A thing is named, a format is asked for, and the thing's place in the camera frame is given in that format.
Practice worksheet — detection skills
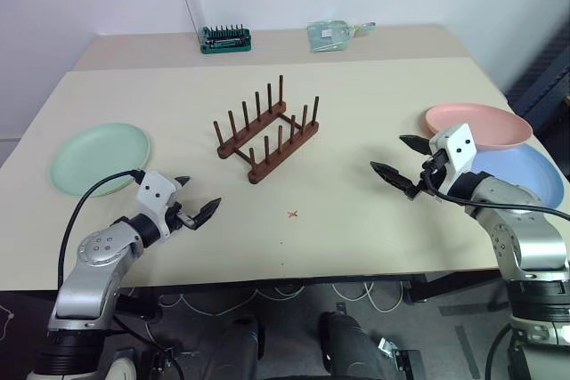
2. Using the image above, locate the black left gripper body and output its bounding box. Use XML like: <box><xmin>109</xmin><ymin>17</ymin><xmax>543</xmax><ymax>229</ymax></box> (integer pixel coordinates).
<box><xmin>164</xmin><ymin>200</ymin><xmax>200</xmax><ymax>233</ymax></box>

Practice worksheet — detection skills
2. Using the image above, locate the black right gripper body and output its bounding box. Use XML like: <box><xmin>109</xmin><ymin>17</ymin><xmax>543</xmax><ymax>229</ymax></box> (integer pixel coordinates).
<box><xmin>406</xmin><ymin>150</ymin><xmax>451</xmax><ymax>198</ymax></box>

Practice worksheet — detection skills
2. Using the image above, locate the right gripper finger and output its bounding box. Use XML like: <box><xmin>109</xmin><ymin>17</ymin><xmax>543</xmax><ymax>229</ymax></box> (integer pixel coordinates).
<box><xmin>398</xmin><ymin>133</ymin><xmax>432</xmax><ymax>157</ymax></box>
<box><xmin>370</xmin><ymin>160</ymin><xmax>414</xmax><ymax>195</ymax></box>

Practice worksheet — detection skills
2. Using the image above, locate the wooden dish rack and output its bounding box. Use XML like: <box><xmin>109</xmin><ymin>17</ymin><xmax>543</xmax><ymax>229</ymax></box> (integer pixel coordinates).
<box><xmin>212</xmin><ymin>74</ymin><xmax>322</xmax><ymax>185</ymax></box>

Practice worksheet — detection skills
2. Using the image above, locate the pink plate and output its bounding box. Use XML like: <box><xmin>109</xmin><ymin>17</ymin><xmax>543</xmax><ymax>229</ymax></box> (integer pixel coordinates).
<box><xmin>423</xmin><ymin>102</ymin><xmax>533</xmax><ymax>153</ymax></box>

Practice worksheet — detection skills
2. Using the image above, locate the green plate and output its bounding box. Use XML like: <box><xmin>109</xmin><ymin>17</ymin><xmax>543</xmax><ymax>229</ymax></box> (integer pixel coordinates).
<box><xmin>49</xmin><ymin>123</ymin><xmax>151</xmax><ymax>198</ymax></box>

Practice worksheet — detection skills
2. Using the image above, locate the blue plate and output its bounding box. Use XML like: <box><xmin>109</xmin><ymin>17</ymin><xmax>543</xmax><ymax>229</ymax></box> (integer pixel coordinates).
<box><xmin>469</xmin><ymin>142</ymin><xmax>566</xmax><ymax>211</ymax></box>

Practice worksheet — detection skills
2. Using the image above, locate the dark rounded shape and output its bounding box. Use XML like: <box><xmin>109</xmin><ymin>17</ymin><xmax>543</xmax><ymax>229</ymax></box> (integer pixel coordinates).
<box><xmin>207</xmin><ymin>313</ymin><xmax>266</xmax><ymax>380</ymax></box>
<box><xmin>319</xmin><ymin>311</ymin><xmax>402</xmax><ymax>380</ymax></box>

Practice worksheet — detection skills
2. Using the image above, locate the clear plastic bag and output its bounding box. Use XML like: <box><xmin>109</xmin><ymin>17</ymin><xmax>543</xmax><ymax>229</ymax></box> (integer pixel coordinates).
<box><xmin>305</xmin><ymin>18</ymin><xmax>354</xmax><ymax>53</ymax></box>

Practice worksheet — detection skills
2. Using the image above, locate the green screwdriver bit set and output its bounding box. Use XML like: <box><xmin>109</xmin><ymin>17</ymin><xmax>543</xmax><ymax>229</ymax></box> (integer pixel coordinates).
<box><xmin>199</xmin><ymin>24</ymin><xmax>254</xmax><ymax>55</ymax></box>

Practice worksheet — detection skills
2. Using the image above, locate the white wheel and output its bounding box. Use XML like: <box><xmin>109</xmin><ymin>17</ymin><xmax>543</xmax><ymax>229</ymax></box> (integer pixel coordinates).
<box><xmin>100</xmin><ymin>352</ymin><xmax>139</xmax><ymax>380</ymax></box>

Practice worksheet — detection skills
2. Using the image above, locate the clear plastic case lid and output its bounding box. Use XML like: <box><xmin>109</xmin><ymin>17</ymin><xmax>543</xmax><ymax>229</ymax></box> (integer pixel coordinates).
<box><xmin>183</xmin><ymin>0</ymin><xmax>208</xmax><ymax>36</ymax></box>

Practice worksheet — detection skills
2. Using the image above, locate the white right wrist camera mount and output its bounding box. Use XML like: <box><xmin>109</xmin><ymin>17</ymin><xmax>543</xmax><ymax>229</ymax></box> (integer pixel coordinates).
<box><xmin>428</xmin><ymin>123</ymin><xmax>476</xmax><ymax>174</ymax></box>

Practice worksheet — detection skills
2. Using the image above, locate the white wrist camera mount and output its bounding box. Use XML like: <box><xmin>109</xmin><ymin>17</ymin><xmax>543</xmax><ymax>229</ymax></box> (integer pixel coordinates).
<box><xmin>428</xmin><ymin>123</ymin><xmax>476</xmax><ymax>174</ymax></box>
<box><xmin>134</xmin><ymin>169</ymin><xmax>179</xmax><ymax>239</ymax></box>

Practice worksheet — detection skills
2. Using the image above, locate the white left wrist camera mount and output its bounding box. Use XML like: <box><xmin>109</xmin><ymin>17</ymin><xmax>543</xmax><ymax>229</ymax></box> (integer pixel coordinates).
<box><xmin>134</xmin><ymin>169</ymin><xmax>179</xmax><ymax>239</ymax></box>

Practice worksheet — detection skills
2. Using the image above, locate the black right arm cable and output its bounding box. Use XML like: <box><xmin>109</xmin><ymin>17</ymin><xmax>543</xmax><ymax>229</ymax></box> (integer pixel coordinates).
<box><xmin>420</xmin><ymin>168</ymin><xmax>570</xmax><ymax>222</ymax></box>

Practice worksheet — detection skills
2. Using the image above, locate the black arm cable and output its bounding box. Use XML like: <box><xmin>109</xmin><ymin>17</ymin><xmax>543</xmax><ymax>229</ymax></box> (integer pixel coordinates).
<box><xmin>57</xmin><ymin>169</ymin><xmax>146</xmax><ymax>292</ymax></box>
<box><xmin>420</xmin><ymin>168</ymin><xmax>570</xmax><ymax>222</ymax></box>

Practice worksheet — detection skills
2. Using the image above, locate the white cable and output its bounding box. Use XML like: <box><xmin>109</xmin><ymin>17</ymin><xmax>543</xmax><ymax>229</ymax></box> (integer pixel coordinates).
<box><xmin>159</xmin><ymin>280</ymin><xmax>308</xmax><ymax>315</ymax></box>
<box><xmin>332</xmin><ymin>281</ymin><xmax>404</xmax><ymax>314</ymax></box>

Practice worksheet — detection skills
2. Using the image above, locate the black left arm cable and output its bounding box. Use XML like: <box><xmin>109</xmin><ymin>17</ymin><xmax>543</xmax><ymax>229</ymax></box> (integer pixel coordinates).
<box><xmin>57</xmin><ymin>169</ymin><xmax>146</xmax><ymax>292</ymax></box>

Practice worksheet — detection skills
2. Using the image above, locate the black table frame bar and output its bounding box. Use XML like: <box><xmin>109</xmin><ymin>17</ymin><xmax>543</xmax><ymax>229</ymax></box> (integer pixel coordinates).
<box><xmin>407</xmin><ymin>271</ymin><xmax>511</xmax><ymax>305</ymax></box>

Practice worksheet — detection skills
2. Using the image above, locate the black metal bracket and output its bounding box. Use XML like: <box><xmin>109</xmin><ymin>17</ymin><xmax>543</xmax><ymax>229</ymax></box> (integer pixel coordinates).
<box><xmin>378</xmin><ymin>337</ymin><xmax>424</xmax><ymax>380</ymax></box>

